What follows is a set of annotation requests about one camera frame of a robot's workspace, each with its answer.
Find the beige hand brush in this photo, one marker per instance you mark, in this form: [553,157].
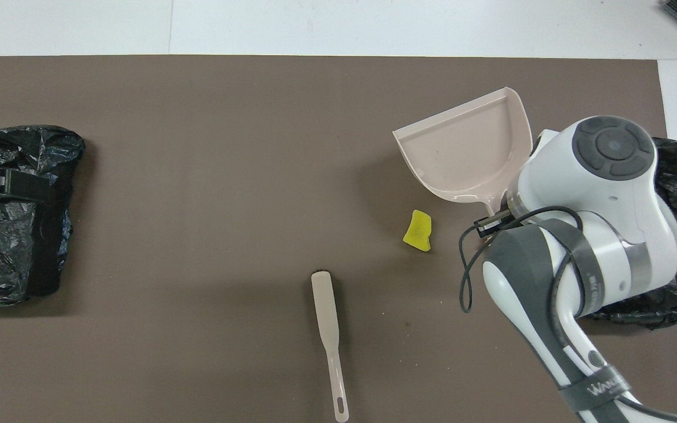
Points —
[325,299]

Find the curved yellow sponge piece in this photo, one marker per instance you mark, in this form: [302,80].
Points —
[418,232]

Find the beige plastic dustpan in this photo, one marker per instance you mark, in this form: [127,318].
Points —
[468,147]

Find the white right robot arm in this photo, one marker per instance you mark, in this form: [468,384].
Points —
[603,194]

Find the brown table mat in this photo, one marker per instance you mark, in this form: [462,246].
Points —
[315,88]

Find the black right wrist connector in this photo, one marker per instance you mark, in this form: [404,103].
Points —
[494,225]

